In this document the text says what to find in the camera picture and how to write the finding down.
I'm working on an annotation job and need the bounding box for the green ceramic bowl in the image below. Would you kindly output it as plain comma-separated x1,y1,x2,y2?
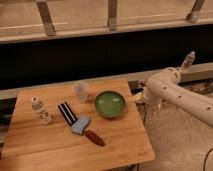
95,91,126,119

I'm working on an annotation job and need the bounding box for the right metal railing post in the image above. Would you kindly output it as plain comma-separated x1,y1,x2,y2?
186,0,205,23

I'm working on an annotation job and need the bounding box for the black cable on floor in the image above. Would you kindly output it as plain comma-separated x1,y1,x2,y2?
202,146,213,171

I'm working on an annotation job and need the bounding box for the clear plastic cup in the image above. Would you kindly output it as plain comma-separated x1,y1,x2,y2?
72,81,89,102

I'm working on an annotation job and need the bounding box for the middle metal railing post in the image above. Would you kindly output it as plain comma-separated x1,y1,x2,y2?
107,0,118,30

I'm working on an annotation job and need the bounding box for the metal railing post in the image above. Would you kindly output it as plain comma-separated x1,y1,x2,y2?
107,0,118,30
186,0,205,23
36,0,56,36

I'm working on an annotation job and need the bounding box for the clear bottle on ledge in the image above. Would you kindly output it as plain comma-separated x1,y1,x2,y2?
181,51,195,72

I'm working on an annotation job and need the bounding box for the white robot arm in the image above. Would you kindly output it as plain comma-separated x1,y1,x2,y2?
133,67,213,127

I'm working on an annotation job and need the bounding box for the black white striped cloth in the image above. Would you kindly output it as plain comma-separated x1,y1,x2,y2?
58,102,77,126

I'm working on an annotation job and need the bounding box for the left metal railing post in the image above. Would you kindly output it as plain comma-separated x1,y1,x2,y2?
36,0,56,36

